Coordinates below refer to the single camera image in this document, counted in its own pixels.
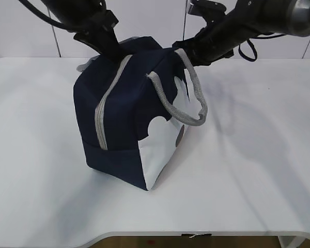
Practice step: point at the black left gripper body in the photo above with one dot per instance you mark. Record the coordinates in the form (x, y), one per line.
(84, 18)

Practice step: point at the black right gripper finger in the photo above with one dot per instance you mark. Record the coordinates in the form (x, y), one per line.
(194, 54)

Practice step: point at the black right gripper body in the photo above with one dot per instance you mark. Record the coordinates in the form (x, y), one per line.
(215, 46)

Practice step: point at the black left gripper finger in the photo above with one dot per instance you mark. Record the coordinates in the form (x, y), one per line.
(105, 43)

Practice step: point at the navy and white lunch bag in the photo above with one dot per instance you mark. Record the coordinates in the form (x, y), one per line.
(132, 115)

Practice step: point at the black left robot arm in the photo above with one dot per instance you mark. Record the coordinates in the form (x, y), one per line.
(59, 10)

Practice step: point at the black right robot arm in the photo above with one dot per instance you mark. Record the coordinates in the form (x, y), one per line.
(248, 20)

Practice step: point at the black tape on table edge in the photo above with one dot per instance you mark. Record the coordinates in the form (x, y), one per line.
(196, 235)

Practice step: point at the grey wrist camera bar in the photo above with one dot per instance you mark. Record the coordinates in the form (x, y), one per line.
(206, 9)

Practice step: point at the white table leg frame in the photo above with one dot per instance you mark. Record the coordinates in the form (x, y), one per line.
(290, 241)

